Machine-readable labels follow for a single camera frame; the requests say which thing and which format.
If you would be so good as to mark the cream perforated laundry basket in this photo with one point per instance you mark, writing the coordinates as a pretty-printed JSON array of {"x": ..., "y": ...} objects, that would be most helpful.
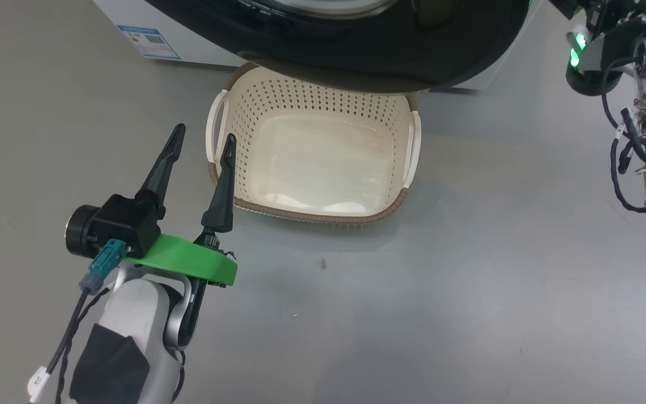
[{"x": 317, "y": 163}]

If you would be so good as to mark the black round glass washer door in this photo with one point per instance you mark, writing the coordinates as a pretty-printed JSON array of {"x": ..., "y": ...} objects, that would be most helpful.
[{"x": 356, "y": 50}]

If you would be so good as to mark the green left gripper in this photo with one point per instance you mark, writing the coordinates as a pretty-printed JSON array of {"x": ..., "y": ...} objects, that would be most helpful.
[{"x": 188, "y": 258}]

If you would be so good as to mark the white front-load washing machine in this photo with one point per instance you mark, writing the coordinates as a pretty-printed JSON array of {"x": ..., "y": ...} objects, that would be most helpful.
[{"x": 199, "y": 33}]

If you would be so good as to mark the blue energy label sticker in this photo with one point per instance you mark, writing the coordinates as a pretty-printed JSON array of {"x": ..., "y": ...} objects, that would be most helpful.
[{"x": 149, "y": 42}]

